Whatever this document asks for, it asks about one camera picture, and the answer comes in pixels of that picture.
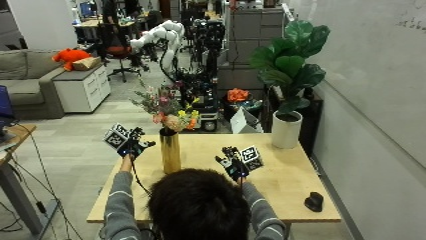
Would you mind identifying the grey filing cabinets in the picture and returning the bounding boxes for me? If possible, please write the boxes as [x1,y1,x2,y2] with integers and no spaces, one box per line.
[215,7,286,92]

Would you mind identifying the black computer mouse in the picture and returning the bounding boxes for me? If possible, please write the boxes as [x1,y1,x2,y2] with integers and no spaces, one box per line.
[303,191,326,213]

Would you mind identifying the brown cardboard box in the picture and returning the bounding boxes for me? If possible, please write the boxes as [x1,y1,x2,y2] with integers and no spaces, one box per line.
[70,56,102,72]

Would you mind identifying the grey sofa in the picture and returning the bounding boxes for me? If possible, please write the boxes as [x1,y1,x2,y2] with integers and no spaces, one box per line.
[0,48,69,121]

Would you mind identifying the black office chair orange seat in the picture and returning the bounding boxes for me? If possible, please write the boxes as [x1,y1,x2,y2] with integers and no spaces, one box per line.
[96,22,144,83]

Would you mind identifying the person's left hand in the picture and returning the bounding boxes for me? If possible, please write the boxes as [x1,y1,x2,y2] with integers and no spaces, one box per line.
[117,126,157,158]

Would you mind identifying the black robot cart rig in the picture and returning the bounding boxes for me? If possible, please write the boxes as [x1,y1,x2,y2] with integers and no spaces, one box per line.
[174,19,229,133]

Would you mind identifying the white marker cube right glove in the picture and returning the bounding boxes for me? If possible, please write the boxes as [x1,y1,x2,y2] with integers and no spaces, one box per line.
[238,145,265,172]

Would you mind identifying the the person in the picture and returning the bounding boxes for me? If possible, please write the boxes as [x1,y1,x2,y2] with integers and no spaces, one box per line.
[98,154,287,240]

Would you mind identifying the black glove cable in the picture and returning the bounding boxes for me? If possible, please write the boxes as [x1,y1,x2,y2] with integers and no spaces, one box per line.
[129,155,153,197]

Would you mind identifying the background office desk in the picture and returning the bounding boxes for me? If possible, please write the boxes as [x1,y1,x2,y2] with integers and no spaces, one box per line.
[72,17,140,31]

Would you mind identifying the person's right hand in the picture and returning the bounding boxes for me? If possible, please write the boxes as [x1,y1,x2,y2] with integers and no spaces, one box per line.
[214,145,250,183]

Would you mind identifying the orange plush toy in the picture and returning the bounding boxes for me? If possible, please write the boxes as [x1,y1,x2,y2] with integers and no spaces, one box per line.
[50,47,93,72]

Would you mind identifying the white wall whiteboard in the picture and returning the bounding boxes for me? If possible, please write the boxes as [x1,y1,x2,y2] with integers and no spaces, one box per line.
[305,0,426,169]

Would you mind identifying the large-leaf green plant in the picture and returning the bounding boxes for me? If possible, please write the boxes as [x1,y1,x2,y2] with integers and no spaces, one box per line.
[247,19,333,116]

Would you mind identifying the white marker cube left glove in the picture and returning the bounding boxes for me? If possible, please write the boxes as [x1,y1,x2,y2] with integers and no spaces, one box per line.
[102,122,132,150]

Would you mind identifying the white marker cube glove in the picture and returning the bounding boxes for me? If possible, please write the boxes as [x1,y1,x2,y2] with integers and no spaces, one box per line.
[102,122,132,150]
[238,145,265,172]

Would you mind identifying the black desk cable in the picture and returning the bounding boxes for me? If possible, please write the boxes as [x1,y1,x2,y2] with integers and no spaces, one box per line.
[6,124,85,240]

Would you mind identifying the blue screen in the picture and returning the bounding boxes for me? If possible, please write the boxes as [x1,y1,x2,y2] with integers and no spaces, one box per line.
[0,84,17,122]

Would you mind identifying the white humanoid robot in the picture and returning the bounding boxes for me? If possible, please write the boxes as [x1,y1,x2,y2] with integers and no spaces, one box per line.
[129,19,186,83]

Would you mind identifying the orange crumpled cloth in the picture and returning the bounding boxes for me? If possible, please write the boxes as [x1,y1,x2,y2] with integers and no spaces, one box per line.
[226,87,251,104]

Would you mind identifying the mixed flower bouquet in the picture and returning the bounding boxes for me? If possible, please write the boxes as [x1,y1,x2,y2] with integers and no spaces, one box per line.
[129,77,202,133]

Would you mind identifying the white drawer cabinet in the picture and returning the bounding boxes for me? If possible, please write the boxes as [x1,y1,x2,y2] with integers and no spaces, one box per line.
[50,64,113,114]

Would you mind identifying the black low cabinet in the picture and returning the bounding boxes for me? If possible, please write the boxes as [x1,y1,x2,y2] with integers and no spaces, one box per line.
[265,85,325,155]

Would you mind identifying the white open box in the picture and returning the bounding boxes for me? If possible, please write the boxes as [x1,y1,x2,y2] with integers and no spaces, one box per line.
[229,106,265,135]

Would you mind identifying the white round planter pot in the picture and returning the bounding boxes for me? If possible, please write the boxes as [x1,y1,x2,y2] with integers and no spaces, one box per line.
[270,110,305,150]

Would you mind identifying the tall gold vase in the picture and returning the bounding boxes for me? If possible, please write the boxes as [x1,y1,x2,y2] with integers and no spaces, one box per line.
[158,127,182,175]

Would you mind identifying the wooden side desk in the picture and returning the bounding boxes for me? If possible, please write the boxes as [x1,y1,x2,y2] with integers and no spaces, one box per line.
[0,123,61,236]

